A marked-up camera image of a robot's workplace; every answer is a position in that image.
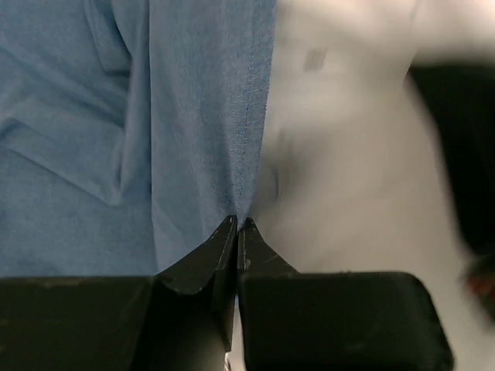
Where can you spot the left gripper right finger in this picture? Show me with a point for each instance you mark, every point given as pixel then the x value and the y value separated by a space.
pixel 383 320

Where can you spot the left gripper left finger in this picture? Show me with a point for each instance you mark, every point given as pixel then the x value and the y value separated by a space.
pixel 179 319

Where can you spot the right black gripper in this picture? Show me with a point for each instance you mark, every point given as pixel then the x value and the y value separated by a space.
pixel 458 102

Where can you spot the white pillow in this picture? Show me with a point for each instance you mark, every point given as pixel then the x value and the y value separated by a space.
pixel 350 175

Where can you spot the blue pillowcase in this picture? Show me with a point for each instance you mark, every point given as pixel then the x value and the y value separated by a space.
pixel 129 129

